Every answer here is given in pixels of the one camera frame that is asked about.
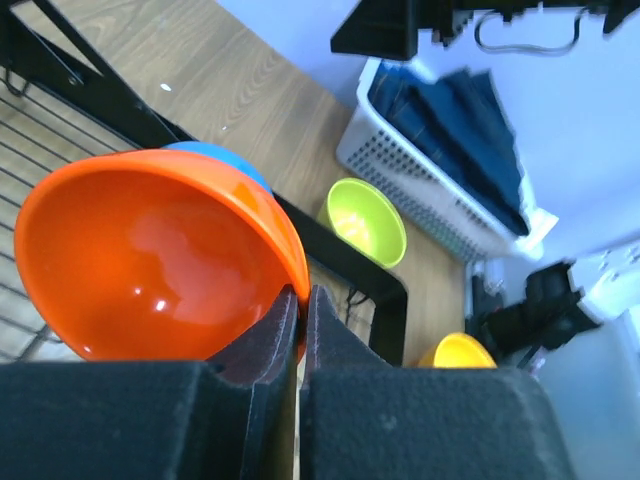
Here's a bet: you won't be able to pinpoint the black wire dish rack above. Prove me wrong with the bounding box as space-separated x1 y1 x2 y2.
1 2 407 365

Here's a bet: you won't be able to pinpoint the blue denim clothes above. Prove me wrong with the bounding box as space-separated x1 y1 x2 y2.
368 64 530 236

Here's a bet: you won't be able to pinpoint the white laundry basket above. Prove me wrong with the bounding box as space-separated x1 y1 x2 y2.
336 57 558 262

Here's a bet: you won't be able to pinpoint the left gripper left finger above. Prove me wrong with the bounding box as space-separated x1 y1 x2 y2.
1 288 298 479

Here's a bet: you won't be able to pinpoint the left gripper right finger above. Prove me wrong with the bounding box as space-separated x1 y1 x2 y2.
299 286 575 479

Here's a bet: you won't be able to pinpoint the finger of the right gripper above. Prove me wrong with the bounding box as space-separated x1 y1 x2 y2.
330 0 418 61

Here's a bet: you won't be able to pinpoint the yellow-orange bowl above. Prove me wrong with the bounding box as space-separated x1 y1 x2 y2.
417 332 497 369

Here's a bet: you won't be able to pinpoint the lime green bowl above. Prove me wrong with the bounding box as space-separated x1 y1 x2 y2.
317 178 407 269

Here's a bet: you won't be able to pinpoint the orange-red bowl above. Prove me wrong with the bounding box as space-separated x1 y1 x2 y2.
14 149 311 361

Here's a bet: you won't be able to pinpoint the blue bowl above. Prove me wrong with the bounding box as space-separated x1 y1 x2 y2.
164 141 273 194

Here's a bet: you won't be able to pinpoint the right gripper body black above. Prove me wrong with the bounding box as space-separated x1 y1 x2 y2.
414 0 640 49

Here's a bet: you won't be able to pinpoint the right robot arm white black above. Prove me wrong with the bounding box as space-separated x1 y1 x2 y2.
330 1 639 351

